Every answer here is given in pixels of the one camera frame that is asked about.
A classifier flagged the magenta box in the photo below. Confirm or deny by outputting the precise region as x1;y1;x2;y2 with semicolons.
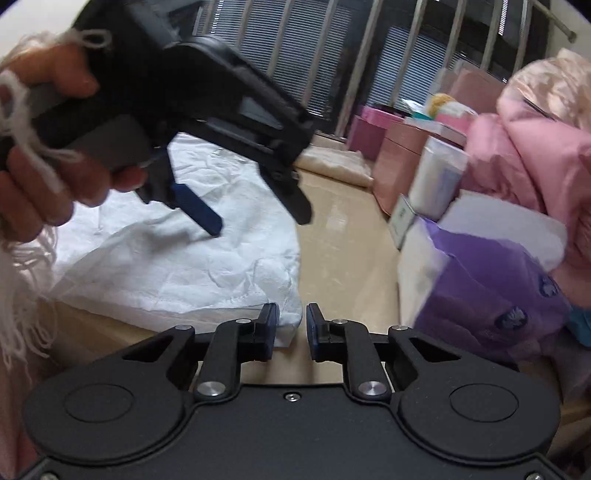
345;105;394;163

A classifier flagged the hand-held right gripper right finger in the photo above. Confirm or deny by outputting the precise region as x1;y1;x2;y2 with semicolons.
306;302;462;401

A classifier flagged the pink quilt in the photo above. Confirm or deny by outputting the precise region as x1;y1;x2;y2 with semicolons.
462;46;591;334

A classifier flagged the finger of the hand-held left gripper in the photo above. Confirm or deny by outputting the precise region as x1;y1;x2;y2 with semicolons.
262;165;313;226
137;154;223;237

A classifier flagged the cream cloth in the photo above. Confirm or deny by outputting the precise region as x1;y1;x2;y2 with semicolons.
294;142;375;189

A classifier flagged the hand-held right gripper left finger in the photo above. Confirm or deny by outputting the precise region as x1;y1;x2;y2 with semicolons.
119;302;281;401

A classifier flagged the white garment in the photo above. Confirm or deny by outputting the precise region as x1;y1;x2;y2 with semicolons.
48;133;303;348

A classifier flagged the purple tissue pack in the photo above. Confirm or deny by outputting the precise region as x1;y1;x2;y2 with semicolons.
397;216;574;366

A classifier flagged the person's left hand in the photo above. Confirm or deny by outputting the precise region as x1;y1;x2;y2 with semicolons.
0;45;148;244

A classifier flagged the white tissue pack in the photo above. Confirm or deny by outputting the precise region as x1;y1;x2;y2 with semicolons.
408;137;470;219

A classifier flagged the large pink box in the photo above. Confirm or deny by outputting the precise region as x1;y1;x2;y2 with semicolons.
372;120;434;216

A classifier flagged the small green label card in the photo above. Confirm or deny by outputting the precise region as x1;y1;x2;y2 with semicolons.
387;194;420;251

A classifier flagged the white fringed cloth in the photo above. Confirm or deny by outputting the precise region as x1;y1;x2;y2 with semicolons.
0;28;114;372

